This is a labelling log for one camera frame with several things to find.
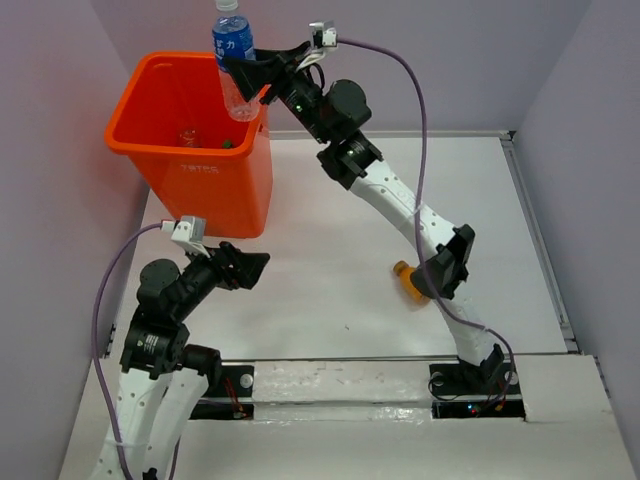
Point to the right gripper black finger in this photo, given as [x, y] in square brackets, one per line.
[293, 55]
[251, 77]

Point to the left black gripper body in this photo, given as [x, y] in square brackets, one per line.
[202, 275]

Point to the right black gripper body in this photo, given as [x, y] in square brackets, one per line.
[302, 97]

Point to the orange bottle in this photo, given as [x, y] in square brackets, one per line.
[403, 271]

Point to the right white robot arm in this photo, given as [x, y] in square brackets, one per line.
[442, 247]

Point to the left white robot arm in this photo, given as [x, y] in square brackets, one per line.
[162, 375]

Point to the orange plastic bin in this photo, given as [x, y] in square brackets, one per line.
[168, 92]

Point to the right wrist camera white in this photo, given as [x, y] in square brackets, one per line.
[323, 35]

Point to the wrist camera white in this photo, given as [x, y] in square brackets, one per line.
[188, 234]
[323, 35]

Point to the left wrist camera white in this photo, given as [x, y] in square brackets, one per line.
[188, 234]

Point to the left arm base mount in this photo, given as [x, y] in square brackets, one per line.
[232, 398]

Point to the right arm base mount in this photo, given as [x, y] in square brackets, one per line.
[454, 398]

